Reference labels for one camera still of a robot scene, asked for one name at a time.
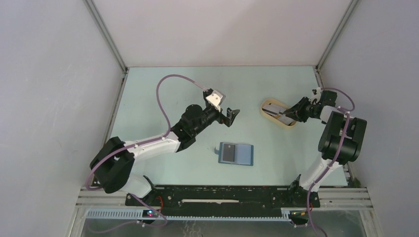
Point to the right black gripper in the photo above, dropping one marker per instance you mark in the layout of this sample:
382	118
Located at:
296	111

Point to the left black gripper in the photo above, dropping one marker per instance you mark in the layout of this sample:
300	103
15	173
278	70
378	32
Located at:
229	118

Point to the black credit card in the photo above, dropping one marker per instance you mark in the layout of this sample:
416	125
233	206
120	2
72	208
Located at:
227	153

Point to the blue card holder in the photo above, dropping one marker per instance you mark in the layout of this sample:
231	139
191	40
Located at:
243	154

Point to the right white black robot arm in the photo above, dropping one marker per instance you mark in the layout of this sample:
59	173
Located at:
340	142

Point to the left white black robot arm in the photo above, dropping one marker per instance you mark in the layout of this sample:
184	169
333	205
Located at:
114	166

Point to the grey card in tray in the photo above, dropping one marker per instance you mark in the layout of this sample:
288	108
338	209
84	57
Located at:
285	120

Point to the black striped card in tray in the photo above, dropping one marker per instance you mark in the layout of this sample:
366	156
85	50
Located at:
273	109

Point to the beige oval tray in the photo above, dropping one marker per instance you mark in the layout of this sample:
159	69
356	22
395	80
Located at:
271	118

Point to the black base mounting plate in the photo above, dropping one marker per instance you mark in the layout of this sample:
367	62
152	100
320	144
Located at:
218	210

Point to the right controller board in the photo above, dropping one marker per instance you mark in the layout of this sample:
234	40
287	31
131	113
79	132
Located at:
299	214

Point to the controller board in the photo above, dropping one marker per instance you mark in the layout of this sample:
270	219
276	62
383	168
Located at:
150	214
299	214

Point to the left controller board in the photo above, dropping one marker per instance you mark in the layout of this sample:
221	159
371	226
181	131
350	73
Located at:
150	214

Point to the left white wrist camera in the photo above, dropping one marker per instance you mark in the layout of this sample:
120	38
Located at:
215	99

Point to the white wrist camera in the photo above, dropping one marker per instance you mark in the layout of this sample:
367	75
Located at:
215	99
316	95

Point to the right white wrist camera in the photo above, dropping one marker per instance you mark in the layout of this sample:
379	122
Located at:
316	95

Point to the white cable duct strip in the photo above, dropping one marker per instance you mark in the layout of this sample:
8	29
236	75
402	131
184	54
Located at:
139	214

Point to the aluminium frame rail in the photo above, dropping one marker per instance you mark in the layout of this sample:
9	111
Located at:
329	198

